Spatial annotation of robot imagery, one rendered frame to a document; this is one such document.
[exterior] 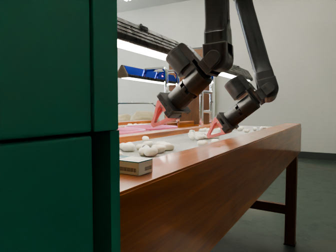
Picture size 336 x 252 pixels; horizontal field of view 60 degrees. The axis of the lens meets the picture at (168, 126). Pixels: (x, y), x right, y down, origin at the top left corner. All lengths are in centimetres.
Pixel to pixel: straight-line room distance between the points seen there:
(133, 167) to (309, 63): 523
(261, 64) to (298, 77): 454
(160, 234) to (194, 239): 12
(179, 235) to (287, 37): 530
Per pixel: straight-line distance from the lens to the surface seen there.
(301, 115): 550
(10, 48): 20
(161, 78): 202
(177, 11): 634
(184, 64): 74
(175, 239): 47
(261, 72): 98
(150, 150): 72
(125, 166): 42
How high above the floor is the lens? 86
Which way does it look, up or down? 3 degrees down
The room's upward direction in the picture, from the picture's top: straight up
